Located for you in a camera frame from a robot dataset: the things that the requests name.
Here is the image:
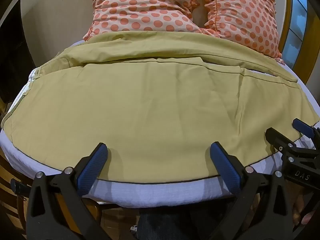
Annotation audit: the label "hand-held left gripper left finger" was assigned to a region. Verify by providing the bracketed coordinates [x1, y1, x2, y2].
[26, 142, 109, 240]

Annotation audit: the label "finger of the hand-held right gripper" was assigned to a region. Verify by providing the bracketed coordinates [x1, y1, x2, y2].
[292, 118, 320, 140]
[265, 127, 299, 163]

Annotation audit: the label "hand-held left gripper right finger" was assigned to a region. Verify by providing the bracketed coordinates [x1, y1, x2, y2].
[209, 141, 294, 240]

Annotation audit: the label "yellow-green pants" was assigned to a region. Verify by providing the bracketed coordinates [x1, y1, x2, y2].
[1, 31, 320, 183]

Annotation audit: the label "person's right hand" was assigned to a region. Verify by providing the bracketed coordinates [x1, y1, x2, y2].
[293, 184, 316, 228]

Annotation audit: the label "wooden chair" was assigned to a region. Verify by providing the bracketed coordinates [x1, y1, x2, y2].
[0, 155, 120, 240]

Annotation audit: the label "white bed mattress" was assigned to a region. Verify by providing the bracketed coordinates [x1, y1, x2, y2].
[0, 40, 320, 209]

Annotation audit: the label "frosted glass window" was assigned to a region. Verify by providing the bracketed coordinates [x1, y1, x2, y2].
[286, 0, 308, 73]

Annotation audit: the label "orange polka dot pillow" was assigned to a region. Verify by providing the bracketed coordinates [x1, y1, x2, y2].
[82, 0, 209, 42]
[200, 0, 283, 61]

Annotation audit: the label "dark cabinet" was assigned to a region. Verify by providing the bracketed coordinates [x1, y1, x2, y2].
[0, 0, 37, 103]

